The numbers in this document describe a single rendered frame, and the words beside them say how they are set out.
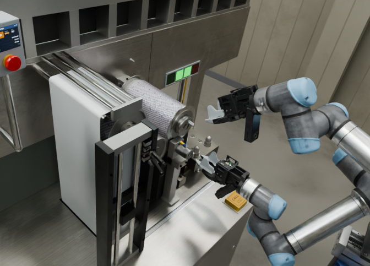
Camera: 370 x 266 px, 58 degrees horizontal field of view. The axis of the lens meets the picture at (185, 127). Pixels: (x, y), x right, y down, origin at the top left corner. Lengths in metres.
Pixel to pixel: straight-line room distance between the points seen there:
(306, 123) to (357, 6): 2.41
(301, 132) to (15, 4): 0.82
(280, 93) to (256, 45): 3.01
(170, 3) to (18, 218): 0.99
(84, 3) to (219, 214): 0.92
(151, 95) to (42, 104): 0.37
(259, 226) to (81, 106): 0.71
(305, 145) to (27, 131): 0.87
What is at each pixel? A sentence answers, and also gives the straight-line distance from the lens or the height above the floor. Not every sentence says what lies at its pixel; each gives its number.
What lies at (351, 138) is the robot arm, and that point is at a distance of 0.99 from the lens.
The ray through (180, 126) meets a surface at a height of 1.27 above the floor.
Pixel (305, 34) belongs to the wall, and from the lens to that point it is 3.69.
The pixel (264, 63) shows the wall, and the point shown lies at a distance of 3.91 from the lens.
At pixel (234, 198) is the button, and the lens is 1.44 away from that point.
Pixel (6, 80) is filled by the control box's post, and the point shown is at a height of 1.59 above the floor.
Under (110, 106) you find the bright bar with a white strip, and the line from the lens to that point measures 0.90.
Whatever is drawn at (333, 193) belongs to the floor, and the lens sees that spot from 3.17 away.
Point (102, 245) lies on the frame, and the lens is 1.07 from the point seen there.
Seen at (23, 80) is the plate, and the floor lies 1.39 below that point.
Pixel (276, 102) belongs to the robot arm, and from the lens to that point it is 0.91.
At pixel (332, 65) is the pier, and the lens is 3.39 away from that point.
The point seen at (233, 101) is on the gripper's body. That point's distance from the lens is 0.99.
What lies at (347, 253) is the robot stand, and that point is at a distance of 1.74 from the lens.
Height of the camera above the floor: 1.96
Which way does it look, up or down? 36 degrees down
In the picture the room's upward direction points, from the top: 10 degrees clockwise
